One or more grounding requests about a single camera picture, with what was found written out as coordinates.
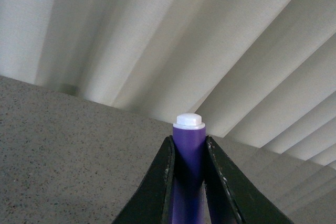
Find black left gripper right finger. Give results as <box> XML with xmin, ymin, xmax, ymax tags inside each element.
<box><xmin>205</xmin><ymin>136</ymin><xmax>293</xmax><ymax>224</ymax></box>

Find white pleated curtain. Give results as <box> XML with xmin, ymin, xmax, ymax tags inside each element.
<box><xmin>1</xmin><ymin>0</ymin><xmax>335</xmax><ymax>167</ymax></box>

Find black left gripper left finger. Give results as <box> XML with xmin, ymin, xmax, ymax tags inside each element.
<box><xmin>113</xmin><ymin>136</ymin><xmax>175</xmax><ymax>223</ymax></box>

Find purple highlighter pen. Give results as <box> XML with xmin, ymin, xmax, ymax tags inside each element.
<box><xmin>172</xmin><ymin>113</ymin><xmax>206</xmax><ymax>223</ymax></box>

